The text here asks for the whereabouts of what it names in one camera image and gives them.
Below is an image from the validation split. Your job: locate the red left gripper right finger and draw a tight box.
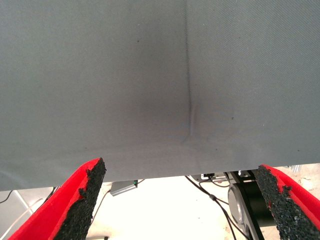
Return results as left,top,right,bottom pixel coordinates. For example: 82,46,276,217
254,163,320,240

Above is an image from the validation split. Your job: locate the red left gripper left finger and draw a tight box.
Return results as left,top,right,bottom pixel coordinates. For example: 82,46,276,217
7,157,108,240

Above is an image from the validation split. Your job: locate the grey round metal cap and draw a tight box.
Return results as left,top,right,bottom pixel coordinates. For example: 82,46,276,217
227,183,248,225

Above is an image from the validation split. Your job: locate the grey box with green light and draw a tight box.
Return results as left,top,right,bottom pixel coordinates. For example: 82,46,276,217
109,179,140,197

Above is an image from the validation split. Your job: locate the dark grey table cloth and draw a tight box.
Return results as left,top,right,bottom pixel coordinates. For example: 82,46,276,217
0,0,320,192

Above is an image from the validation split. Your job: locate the white floor cable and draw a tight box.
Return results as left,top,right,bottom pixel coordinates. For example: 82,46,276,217
7,198,45,236

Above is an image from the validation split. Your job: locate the black frame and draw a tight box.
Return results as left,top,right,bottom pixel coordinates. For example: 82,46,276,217
223,170,276,240

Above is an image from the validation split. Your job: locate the black floor cable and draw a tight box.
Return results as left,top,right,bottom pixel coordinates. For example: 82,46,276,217
184,175,237,240

